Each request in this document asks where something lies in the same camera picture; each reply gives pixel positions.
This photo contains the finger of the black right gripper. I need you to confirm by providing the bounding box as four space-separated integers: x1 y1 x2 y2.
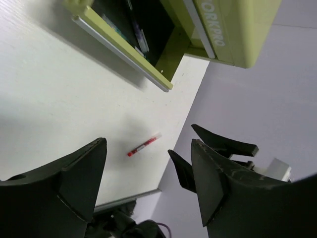
168 150 197 193
191 124 259 157

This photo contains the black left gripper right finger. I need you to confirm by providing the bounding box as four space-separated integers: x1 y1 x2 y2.
191 139 317 238

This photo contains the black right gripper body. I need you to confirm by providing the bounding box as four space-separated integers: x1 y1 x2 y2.
229 155 255 171

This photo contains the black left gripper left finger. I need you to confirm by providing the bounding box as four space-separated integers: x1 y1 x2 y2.
0 138 107 238

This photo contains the red ink refill tube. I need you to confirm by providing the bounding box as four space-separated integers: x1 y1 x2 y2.
127 133 162 157

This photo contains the green metal drawer cabinet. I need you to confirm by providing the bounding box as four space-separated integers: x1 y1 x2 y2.
64 0 281 92

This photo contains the dark purple pen refill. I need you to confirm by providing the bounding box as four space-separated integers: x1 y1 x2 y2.
126 0 149 53

